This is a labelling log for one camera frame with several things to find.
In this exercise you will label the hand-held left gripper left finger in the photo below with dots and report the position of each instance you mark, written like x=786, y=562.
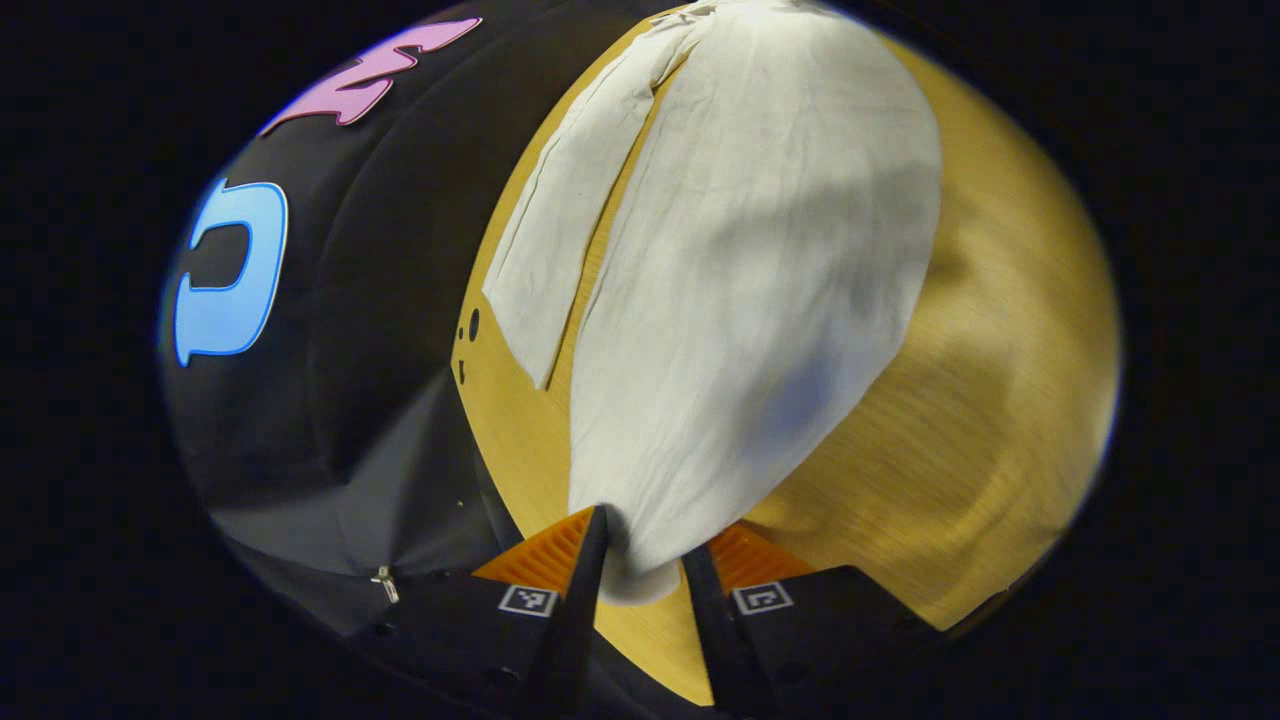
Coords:
x=575, y=640

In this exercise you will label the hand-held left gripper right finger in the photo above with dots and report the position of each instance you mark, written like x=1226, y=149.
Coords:
x=712, y=650

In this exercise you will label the white jeans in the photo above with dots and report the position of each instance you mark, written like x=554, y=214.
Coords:
x=760, y=250

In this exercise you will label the small silver cloth clip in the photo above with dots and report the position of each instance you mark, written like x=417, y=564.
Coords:
x=386, y=584

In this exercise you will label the black backdrop cloth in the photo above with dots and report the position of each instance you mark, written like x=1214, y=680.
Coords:
x=380, y=300

